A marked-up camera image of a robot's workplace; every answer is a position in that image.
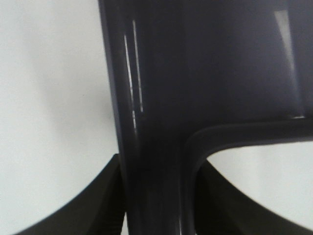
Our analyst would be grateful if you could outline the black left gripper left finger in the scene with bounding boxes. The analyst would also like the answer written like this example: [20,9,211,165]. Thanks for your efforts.
[20,154,126,235]

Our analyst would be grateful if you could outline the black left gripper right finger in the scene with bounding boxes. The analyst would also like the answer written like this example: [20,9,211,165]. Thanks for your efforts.
[195,161,313,235]

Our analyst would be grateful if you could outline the grey plastic dustpan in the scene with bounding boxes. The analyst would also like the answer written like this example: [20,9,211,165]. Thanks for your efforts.
[98,0,313,235]

